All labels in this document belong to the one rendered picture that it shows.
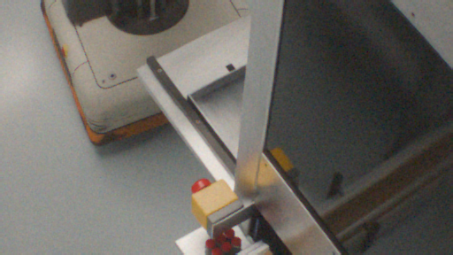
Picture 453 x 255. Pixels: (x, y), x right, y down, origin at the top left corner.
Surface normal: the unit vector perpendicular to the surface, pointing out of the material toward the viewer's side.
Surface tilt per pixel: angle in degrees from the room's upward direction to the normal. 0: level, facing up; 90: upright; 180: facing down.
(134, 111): 90
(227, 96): 0
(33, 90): 0
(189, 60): 0
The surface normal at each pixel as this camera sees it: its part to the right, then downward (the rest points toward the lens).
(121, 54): 0.04, -0.53
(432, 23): -0.83, 0.45
